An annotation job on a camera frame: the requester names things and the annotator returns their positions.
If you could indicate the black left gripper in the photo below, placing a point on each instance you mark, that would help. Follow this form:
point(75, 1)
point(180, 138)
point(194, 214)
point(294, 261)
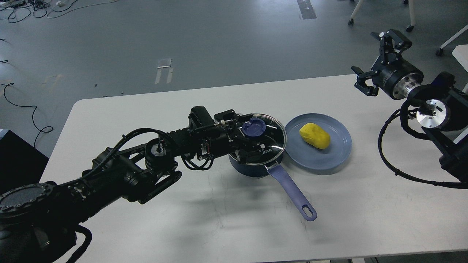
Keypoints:
point(221, 140)

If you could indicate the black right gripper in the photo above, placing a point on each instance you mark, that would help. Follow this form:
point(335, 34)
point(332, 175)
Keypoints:
point(390, 72)

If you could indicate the glass pot lid blue knob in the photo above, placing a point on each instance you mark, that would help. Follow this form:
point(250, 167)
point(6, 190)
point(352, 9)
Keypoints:
point(261, 127)

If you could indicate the yellow potato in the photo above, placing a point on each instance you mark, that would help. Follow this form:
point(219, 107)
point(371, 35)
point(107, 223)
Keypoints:
point(314, 135)

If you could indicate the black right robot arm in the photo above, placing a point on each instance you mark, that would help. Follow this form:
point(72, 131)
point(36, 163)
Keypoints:
point(427, 111)

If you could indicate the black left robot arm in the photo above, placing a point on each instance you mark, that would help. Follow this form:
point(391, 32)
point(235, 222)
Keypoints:
point(40, 221)

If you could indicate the blue round plate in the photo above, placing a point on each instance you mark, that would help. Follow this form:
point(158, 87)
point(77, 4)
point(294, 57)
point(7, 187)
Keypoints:
point(319, 161)

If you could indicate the white furniture leg right edge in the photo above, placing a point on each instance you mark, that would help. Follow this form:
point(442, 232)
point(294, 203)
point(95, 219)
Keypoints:
point(460, 52)

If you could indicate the black box at left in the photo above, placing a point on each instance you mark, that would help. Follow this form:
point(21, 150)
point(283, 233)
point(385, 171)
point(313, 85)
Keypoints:
point(20, 162)

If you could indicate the dark blue saucepan purple handle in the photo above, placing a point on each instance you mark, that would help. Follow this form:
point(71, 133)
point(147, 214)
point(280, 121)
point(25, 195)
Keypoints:
point(274, 169)

